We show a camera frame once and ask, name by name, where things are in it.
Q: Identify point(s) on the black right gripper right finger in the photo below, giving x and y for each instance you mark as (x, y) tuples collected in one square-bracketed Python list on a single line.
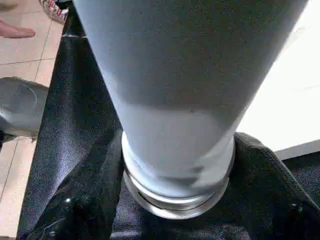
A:
[(280, 205)]

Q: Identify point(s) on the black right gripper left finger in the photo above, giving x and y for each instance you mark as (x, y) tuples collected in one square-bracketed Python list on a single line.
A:
[(85, 200)]

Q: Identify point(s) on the white plastic table top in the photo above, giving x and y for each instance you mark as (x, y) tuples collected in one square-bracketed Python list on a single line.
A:
[(290, 100)]

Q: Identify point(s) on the white plastic table leg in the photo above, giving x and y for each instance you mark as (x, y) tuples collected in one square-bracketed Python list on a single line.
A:
[(190, 75)]

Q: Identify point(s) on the black work mat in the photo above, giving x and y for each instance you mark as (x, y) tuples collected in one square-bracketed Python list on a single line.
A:
[(75, 110)]

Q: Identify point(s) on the bare human foot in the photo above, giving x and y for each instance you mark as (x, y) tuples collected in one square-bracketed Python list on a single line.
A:
[(15, 31)]

